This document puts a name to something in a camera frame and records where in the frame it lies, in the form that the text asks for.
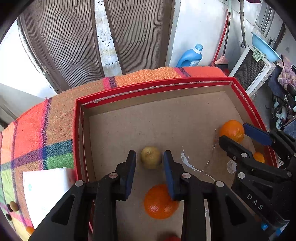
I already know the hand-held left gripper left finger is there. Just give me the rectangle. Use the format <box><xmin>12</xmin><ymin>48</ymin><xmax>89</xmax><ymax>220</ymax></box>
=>
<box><xmin>29</xmin><ymin>150</ymin><xmax>137</xmax><ymax>241</ymax></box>

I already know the blue plastic basin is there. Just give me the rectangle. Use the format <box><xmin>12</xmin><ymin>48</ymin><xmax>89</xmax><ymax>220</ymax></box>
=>
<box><xmin>251</xmin><ymin>32</ymin><xmax>282</xmax><ymax>62</ymax></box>

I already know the pale wooden pole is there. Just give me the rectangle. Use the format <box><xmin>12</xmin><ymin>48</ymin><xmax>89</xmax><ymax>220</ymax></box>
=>
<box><xmin>239</xmin><ymin>0</ymin><xmax>247</xmax><ymax>45</ymax></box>

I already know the colourful plaid blanket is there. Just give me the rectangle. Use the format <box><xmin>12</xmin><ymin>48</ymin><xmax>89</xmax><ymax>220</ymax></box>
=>
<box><xmin>0</xmin><ymin>66</ymin><xmax>228</xmax><ymax>241</ymax></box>

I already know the green-brown kiwi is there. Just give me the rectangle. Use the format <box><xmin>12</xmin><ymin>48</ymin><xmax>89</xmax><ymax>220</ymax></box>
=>
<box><xmin>141</xmin><ymin>146</ymin><xmax>162</xmax><ymax>169</ymax></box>

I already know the parked scooter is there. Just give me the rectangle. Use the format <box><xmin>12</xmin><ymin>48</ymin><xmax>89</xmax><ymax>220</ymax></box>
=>
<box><xmin>268</xmin><ymin>67</ymin><xmax>296</xmax><ymax>133</ymax></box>

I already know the quilted purple garment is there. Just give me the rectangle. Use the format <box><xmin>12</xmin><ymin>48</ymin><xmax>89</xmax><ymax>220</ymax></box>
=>
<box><xmin>276</xmin><ymin>54</ymin><xmax>296</xmax><ymax>90</ymax></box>

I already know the red cardboard box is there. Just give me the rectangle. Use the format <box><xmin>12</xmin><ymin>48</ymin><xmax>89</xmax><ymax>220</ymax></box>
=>
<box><xmin>73</xmin><ymin>77</ymin><xmax>278</xmax><ymax>241</ymax></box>

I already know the large orange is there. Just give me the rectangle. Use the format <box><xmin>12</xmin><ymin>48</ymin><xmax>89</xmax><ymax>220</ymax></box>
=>
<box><xmin>219</xmin><ymin>120</ymin><xmax>245</xmax><ymax>143</ymax></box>

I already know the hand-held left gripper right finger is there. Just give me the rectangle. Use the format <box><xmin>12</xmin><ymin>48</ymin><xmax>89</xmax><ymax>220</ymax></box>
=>
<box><xmin>163</xmin><ymin>150</ymin><xmax>270</xmax><ymax>241</ymax></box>

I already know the white air conditioner unit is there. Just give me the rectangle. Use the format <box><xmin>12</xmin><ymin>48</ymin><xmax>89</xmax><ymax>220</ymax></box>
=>
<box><xmin>228</xmin><ymin>45</ymin><xmax>277</xmax><ymax>98</ymax></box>

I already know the red broom and dustpan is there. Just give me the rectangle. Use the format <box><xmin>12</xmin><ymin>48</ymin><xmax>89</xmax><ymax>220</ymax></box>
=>
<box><xmin>210</xmin><ymin>9</ymin><xmax>232</xmax><ymax>70</ymax></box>

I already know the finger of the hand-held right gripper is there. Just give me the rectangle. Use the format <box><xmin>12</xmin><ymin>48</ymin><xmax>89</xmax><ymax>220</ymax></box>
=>
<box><xmin>243</xmin><ymin>123</ymin><xmax>296</xmax><ymax>172</ymax></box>
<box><xmin>218</xmin><ymin>136</ymin><xmax>293</xmax><ymax>183</ymax></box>

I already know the white framed window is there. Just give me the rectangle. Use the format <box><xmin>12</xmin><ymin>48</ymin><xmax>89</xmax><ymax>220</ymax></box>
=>
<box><xmin>254</xmin><ymin>2</ymin><xmax>286</xmax><ymax>33</ymax></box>

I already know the ribbed metal double door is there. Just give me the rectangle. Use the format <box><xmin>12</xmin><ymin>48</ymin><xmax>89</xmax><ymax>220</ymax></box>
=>
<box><xmin>17</xmin><ymin>0</ymin><xmax>176</xmax><ymax>93</ymax></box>

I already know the blue detergent bottle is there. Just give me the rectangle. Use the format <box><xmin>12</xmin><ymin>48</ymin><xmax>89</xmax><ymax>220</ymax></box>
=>
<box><xmin>176</xmin><ymin>44</ymin><xmax>204</xmax><ymax>68</ymax></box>

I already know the green checked cloth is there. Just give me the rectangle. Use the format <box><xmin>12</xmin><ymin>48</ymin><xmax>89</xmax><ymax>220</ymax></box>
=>
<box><xmin>252</xmin><ymin>47</ymin><xmax>264</xmax><ymax>62</ymax></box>

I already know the white tissue pack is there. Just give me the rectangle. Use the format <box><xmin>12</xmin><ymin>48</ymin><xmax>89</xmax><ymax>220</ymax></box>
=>
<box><xmin>22</xmin><ymin>167</ymin><xmax>77</xmax><ymax>229</ymax></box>

